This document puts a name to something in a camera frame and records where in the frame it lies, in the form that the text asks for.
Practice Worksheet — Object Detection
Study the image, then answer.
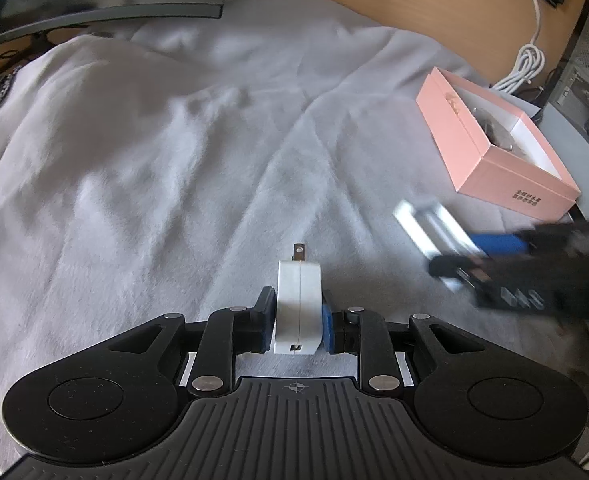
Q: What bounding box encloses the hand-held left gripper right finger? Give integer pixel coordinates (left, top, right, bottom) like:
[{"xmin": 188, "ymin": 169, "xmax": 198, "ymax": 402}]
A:
[{"xmin": 321, "ymin": 289, "xmax": 481, "ymax": 397}]

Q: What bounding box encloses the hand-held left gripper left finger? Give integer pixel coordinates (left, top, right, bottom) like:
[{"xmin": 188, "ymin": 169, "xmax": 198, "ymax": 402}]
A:
[{"xmin": 109, "ymin": 286, "xmax": 277, "ymax": 399}]

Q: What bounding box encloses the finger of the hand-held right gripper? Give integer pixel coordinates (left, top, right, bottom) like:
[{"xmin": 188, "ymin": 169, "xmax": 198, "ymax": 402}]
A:
[
  {"xmin": 469, "ymin": 231, "xmax": 531, "ymax": 257},
  {"xmin": 427, "ymin": 253, "xmax": 491, "ymax": 282}
]

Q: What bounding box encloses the white charger adapter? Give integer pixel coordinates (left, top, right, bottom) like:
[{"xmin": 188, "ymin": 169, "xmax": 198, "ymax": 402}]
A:
[{"xmin": 271, "ymin": 242, "xmax": 323, "ymax": 357}]

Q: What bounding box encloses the silver rectangular object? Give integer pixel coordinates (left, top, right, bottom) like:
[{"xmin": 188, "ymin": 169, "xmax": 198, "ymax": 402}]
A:
[{"xmin": 391, "ymin": 199, "xmax": 483, "ymax": 294}]

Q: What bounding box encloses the pink cardboard box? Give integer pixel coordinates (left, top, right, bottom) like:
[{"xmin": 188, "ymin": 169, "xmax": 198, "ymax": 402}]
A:
[{"xmin": 415, "ymin": 67, "xmax": 582, "ymax": 222}]

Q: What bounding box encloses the white blanket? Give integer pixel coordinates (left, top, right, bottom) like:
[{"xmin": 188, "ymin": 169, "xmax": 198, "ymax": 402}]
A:
[{"xmin": 0, "ymin": 0, "xmax": 589, "ymax": 411}]

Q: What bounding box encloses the white cable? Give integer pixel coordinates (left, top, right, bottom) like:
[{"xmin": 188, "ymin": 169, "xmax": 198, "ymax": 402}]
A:
[{"xmin": 493, "ymin": 0, "xmax": 546, "ymax": 97}]

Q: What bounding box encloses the black cable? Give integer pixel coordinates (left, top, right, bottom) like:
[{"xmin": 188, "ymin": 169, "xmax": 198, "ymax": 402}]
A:
[{"xmin": 0, "ymin": 30, "xmax": 51, "ymax": 63}]

